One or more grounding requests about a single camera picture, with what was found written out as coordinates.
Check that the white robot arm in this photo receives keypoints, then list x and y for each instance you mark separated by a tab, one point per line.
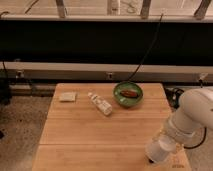
195	110

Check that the white plastic bottle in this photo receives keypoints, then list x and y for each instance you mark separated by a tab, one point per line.
104	106

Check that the red-brown sausage in bowl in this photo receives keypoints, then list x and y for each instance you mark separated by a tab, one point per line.
129	94

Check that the green bowl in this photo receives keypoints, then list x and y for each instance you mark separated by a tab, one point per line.
124	101

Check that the beige sponge pad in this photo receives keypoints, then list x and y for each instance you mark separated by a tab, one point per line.
67	97

